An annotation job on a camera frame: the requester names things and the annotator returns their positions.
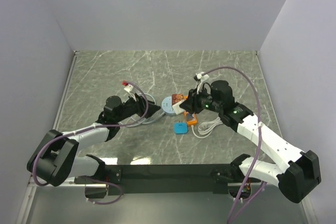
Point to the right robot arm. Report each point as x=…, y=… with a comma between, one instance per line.
x=295, y=172

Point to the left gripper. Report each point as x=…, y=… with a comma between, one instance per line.
x=140, y=104

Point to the blue square adapter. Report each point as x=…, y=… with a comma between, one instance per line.
x=180, y=128

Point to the aluminium rail frame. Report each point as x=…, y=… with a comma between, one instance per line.
x=152, y=141

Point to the red cube socket adapter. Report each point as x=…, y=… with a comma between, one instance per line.
x=177, y=97

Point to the round light blue power strip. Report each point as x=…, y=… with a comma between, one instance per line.
x=166, y=106

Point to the white square plug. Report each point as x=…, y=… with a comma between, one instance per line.
x=177, y=109

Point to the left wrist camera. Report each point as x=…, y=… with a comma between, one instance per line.
x=131, y=90

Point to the black base beam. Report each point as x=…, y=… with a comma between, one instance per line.
x=192, y=178

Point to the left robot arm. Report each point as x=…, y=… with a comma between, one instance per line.
x=55, y=159

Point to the orange power strip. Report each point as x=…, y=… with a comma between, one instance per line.
x=190, y=119

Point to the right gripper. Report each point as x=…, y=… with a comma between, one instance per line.
x=191, y=104

